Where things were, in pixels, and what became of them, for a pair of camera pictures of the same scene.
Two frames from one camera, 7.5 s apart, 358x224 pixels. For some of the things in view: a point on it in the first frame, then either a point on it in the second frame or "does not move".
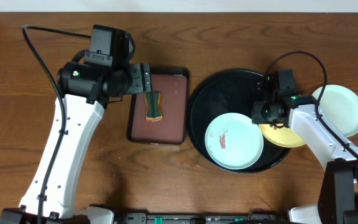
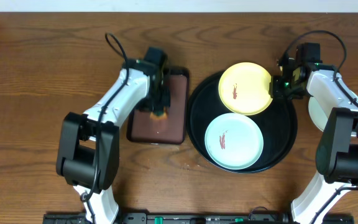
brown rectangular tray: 173,84 does not move
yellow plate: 282,135 -> 243,89
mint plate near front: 234,141 does not move
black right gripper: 257,117 -> 275,92
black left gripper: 141,78 -> 160,101
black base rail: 186,218 does not move
